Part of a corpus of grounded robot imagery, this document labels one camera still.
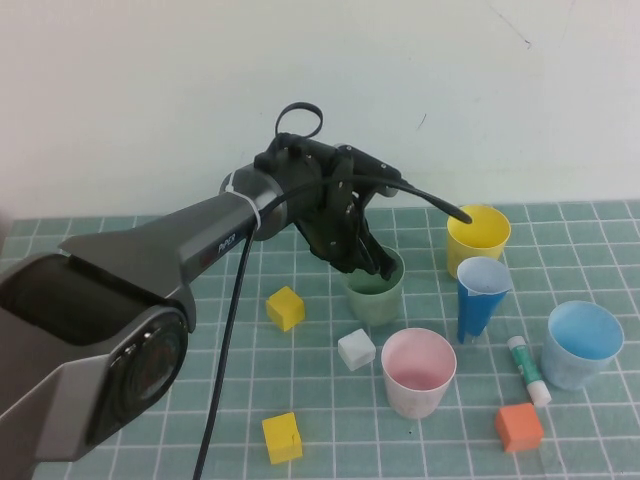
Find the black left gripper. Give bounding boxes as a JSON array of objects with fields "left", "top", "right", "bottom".
[{"left": 254, "top": 132, "right": 399, "bottom": 282}]

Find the plain yellow cube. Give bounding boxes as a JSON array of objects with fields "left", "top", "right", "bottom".
[{"left": 265, "top": 285, "right": 306, "bottom": 332}]

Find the green white glue stick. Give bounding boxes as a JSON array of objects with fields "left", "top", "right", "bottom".
[{"left": 506, "top": 335, "right": 552, "bottom": 407}]

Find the green checked tablecloth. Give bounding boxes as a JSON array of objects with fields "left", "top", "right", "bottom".
[{"left": 0, "top": 199, "right": 640, "bottom": 480}]

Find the green plastic cup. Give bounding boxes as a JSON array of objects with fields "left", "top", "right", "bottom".
[{"left": 344, "top": 248, "right": 405, "bottom": 327}]

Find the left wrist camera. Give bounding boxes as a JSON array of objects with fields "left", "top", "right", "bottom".
[{"left": 333, "top": 142, "right": 404, "bottom": 199}]

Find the white cube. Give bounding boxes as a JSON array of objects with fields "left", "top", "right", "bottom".
[{"left": 337, "top": 328, "right": 376, "bottom": 373}]

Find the light blue plastic cup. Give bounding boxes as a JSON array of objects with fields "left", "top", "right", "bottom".
[{"left": 539, "top": 299, "right": 625, "bottom": 391}]

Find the orange cube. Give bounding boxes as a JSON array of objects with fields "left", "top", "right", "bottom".
[{"left": 494, "top": 402, "right": 545, "bottom": 453}]

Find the black strap loop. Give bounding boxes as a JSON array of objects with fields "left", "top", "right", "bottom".
[{"left": 274, "top": 102, "right": 325, "bottom": 140}]

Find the white zip tie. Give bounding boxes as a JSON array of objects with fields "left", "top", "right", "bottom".
[{"left": 223, "top": 182, "right": 265, "bottom": 233}]

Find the yellow plastic cup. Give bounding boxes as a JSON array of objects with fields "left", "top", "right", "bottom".
[{"left": 446, "top": 204, "right": 511, "bottom": 275}]

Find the dark blue cone cup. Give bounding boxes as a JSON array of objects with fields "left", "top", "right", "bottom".
[{"left": 455, "top": 256, "right": 512, "bottom": 345}]

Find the yellow cube with dark crack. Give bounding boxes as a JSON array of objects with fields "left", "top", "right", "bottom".
[{"left": 261, "top": 411, "right": 304, "bottom": 464}]

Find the pink plastic cup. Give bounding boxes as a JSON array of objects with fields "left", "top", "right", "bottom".
[{"left": 380, "top": 327, "right": 458, "bottom": 420}]

